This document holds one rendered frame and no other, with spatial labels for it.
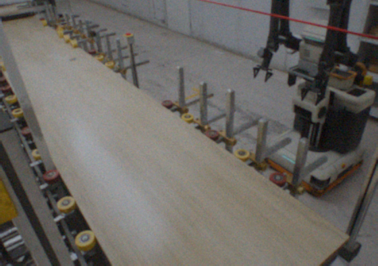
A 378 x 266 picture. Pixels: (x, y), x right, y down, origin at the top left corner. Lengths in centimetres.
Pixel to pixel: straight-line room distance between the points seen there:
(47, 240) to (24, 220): 6
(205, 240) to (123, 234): 34
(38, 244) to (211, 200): 110
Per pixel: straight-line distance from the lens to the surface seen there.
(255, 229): 136
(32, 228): 42
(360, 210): 151
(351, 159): 293
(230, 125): 185
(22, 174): 37
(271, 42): 230
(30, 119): 172
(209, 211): 141
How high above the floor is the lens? 196
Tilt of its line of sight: 34 degrees down
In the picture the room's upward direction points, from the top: 4 degrees counter-clockwise
